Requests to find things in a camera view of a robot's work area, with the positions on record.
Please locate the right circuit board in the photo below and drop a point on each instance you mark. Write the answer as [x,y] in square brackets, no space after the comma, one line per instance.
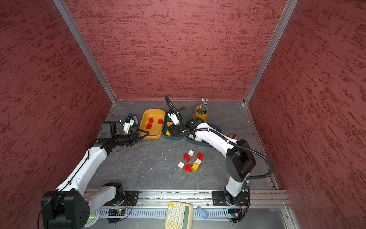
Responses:
[233,213]

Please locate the blue eraser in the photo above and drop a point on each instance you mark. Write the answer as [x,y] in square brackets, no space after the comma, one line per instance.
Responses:
[202,213]

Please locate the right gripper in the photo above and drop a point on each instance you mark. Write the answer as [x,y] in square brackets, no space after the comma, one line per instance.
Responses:
[174,130]

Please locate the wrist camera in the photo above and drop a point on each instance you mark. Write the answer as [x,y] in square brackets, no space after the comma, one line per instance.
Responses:
[174,118]
[127,124]

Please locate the green round button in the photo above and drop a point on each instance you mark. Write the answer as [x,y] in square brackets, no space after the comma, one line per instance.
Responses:
[93,218]

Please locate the yellow rectangular bin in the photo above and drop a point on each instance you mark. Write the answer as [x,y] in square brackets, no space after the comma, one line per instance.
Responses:
[156,130]

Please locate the left circuit board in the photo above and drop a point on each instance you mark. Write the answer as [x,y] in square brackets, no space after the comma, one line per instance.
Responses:
[116,212]

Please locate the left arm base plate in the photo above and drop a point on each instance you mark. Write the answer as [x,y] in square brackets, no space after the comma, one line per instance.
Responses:
[127,198]

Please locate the teal bin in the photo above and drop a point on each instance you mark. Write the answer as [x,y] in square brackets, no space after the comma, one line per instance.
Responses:
[165,130]
[202,142]

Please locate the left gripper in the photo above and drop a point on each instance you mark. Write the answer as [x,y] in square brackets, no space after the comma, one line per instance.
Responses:
[132,140]

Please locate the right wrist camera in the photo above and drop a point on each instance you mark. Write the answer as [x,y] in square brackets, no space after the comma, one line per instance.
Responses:
[174,118]

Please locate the small brown object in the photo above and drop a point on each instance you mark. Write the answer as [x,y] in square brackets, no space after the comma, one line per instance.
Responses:
[233,136]

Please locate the pens in cup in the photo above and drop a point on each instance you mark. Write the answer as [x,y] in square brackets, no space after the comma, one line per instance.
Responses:
[203,106]

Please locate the yellow green calculator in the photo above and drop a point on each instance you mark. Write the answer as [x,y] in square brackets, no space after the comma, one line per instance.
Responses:
[179,216]

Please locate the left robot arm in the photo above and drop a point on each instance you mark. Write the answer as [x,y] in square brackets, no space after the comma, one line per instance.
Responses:
[68,207]

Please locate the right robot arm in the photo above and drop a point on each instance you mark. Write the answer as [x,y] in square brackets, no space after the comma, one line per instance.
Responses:
[240,160]

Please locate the circuit board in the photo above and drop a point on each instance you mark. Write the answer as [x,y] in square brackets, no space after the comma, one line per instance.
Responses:
[233,213]
[116,212]

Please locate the yellow pen cup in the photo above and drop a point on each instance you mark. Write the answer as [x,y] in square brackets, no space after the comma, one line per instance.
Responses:
[202,115]

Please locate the white long lego bottom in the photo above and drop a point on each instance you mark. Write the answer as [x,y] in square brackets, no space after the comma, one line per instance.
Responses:
[198,139]

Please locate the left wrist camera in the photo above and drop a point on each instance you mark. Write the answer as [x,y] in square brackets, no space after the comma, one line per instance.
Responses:
[127,124]

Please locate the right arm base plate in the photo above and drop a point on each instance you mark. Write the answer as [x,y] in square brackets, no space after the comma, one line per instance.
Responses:
[223,198]

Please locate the small teal bottle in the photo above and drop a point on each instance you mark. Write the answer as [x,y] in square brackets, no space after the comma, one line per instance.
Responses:
[132,116]

